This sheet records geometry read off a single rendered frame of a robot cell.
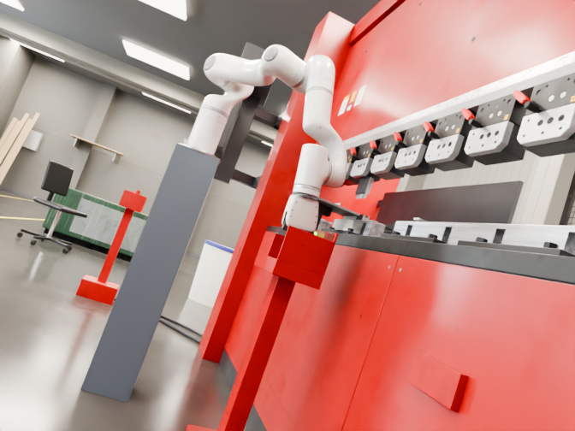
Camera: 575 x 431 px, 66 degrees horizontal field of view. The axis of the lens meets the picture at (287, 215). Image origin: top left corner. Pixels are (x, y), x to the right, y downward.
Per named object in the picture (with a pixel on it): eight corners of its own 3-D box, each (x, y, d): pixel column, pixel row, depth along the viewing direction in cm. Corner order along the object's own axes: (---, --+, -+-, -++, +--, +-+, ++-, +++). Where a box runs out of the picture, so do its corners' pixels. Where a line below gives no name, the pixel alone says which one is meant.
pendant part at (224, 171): (202, 174, 330) (241, 69, 338) (234, 185, 333) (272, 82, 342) (199, 163, 280) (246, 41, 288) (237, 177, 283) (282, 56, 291)
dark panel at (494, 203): (363, 256, 287) (384, 192, 291) (365, 257, 288) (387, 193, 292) (489, 282, 179) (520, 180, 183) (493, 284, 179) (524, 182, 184)
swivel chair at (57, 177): (76, 251, 509) (105, 180, 517) (64, 255, 455) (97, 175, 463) (26, 235, 497) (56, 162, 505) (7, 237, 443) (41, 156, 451)
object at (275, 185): (198, 346, 287) (316, 26, 309) (315, 380, 310) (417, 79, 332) (202, 358, 263) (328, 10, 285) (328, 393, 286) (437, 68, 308)
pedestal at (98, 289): (80, 290, 327) (121, 185, 335) (114, 300, 334) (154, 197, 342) (74, 294, 308) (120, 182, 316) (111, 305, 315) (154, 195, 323)
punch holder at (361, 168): (349, 176, 208) (360, 144, 210) (364, 183, 210) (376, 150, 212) (363, 174, 194) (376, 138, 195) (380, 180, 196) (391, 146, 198)
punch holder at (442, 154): (423, 162, 151) (437, 117, 152) (443, 172, 153) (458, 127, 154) (451, 156, 136) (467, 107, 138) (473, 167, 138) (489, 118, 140)
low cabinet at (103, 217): (157, 271, 590) (174, 225, 597) (38, 232, 559) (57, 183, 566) (163, 262, 751) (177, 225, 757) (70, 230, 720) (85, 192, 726)
